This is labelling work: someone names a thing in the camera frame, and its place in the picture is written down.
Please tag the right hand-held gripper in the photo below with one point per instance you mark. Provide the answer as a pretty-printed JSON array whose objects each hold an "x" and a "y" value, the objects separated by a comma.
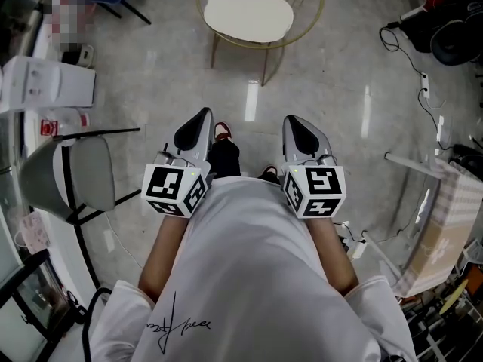
[{"x": 320, "y": 187}]

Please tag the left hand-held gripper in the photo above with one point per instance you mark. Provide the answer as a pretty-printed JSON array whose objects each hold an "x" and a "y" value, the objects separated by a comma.
[{"x": 171, "y": 187}]

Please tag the person's left forearm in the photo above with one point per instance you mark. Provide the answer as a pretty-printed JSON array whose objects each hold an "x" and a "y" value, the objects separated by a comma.
[{"x": 162, "y": 255}]

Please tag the person's right forearm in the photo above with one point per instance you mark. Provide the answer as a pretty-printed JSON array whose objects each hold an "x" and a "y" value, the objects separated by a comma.
[{"x": 334, "y": 255}]

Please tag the person's left shoe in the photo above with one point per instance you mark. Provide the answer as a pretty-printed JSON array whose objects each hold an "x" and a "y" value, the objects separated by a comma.
[{"x": 222, "y": 130}]

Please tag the person's shoe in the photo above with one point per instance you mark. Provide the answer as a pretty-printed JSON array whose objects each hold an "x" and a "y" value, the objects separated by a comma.
[
  {"x": 270, "y": 171},
  {"x": 222, "y": 130}
]

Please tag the person's black trousers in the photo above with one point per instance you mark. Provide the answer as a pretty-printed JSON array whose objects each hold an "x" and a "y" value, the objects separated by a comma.
[{"x": 224, "y": 158}]

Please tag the person's right shoe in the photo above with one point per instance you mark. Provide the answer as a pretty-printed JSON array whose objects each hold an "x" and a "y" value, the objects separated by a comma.
[{"x": 270, "y": 171}]

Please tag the white power strip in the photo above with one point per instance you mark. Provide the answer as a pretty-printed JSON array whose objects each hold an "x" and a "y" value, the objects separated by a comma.
[
  {"x": 425, "y": 85},
  {"x": 358, "y": 248}
]

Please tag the clear water jug red label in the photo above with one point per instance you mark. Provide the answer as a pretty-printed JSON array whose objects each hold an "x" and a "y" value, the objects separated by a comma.
[{"x": 64, "y": 124}]

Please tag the small beige black appliance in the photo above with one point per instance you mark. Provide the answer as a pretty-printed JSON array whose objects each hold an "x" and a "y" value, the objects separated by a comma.
[{"x": 81, "y": 55}]

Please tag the person's white shirt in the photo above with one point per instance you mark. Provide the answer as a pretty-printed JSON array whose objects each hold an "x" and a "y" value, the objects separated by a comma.
[{"x": 245, "y": 270}]

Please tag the white water dispenser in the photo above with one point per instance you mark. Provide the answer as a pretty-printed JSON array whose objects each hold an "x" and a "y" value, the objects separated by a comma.
[{"x": 45, "y": 83}]

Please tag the checkered tablecloth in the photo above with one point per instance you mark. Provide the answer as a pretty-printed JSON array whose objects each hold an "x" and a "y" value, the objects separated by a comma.
[{"x": 466, "y": 191}]

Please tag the brown cardboard box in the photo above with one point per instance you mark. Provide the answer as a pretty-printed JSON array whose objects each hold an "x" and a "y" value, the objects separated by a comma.
[{"x": 434, "y": 255}]

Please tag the pink patterned paper bag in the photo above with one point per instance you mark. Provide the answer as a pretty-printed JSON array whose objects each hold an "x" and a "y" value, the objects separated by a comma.
[{"x": 34, "y": 230}]

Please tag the yellow round stool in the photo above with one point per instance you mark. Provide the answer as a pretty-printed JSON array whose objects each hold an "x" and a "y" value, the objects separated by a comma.
[{"x": 453, "y": 296}]

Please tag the black framed glass cabinet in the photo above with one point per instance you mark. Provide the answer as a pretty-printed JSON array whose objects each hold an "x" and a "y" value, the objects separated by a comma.
[{"x": 34, "y": 304}]

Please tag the glass table with white frame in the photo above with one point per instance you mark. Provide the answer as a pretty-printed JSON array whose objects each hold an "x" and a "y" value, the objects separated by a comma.
[{"x": 409, "y": 164}]

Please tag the grey chair with black frame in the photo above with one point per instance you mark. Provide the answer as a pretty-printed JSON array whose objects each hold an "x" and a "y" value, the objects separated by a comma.
[{"x": 92, "y": 172}]

